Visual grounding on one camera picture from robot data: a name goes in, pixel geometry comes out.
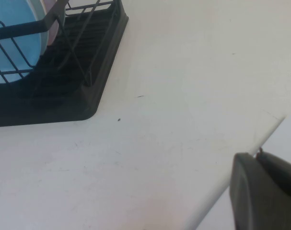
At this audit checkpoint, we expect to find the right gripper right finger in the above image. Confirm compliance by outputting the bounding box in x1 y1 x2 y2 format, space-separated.
257 150 291 199

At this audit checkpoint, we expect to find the black dish drying rack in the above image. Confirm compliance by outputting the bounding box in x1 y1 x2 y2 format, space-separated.
0 0 129 128

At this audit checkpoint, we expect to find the black wire dish rack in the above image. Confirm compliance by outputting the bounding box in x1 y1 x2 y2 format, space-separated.
0 0 123 88

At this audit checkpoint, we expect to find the pink plate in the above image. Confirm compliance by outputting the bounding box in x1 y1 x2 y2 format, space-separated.
43 0 66 46

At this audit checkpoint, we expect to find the light blue plate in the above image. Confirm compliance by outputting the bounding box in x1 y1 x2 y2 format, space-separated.
0 0 43 85

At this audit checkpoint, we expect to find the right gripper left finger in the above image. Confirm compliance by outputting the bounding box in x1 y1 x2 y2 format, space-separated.
229 151 291 230

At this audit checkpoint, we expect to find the pale mint white plate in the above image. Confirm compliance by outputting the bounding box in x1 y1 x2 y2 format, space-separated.
27 0 50 58

